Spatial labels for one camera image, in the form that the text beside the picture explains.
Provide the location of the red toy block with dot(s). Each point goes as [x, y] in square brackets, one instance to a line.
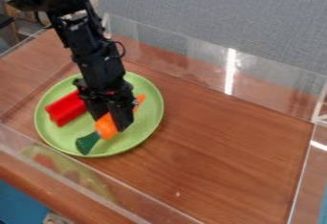
[66, 109]

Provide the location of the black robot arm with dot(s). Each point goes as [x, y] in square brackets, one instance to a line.
[73, 18]

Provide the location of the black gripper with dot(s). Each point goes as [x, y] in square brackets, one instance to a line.
[104, 87]

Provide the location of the clear acrylic enclosure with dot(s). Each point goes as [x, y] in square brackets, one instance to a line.
[238, 156]

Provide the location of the orange toy carrot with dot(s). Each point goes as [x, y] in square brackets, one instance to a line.
[105, 131]

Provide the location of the green plate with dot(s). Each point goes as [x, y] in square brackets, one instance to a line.
[61, 137]

